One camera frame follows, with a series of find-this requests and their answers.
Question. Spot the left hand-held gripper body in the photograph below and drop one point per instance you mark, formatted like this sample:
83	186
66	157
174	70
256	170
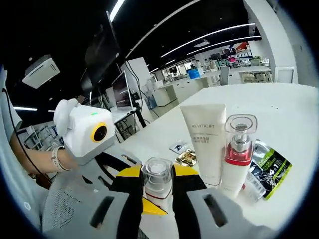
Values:
84	132

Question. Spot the white office chair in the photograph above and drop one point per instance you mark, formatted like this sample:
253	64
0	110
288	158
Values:
284	75

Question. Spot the white lab counter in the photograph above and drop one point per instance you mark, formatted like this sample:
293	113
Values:
179	89

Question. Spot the white skincare tube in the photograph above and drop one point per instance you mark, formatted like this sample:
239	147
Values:
204	139

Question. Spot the ceiling air conditioner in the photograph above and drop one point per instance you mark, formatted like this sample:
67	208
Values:
41	72

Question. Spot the green black skincare sachet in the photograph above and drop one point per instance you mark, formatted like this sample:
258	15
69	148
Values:
276	164

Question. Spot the black tripod stand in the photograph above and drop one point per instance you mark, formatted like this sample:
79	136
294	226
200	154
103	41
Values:
137	109

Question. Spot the gold foil skincare sachet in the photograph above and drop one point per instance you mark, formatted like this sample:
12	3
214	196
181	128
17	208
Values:
187	157

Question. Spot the large white skincare pump bottle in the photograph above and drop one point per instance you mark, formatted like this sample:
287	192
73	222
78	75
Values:
234	179

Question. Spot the large black hanging screen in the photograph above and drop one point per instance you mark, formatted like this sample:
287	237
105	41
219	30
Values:
102	49

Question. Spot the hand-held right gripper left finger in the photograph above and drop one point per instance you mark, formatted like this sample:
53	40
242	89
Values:
124	199

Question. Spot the small white skincare pump bottle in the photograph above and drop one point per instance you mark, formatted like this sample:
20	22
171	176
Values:
157	169

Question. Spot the white computer desk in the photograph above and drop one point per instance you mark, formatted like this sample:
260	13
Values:
122	113

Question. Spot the blue water bottle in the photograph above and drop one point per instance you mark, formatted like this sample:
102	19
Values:
151	102

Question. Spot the grey mesh office chair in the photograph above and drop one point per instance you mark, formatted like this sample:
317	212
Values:
62	204

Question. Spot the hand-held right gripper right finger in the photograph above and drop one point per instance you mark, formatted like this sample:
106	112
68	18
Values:
189	199

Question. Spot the computer monitor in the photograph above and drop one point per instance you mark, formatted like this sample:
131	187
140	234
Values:
122	89

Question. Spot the pale wristwatch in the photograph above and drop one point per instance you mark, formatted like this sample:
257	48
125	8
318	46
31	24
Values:
58	159

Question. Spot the small clear sachet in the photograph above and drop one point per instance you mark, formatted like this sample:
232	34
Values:
254	186

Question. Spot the small white black card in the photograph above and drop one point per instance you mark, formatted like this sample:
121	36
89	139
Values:
179	146

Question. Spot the ceiling light strip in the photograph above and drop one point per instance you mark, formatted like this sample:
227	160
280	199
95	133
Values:
199	37

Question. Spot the blue plastic crate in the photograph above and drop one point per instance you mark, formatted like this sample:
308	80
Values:
195	73

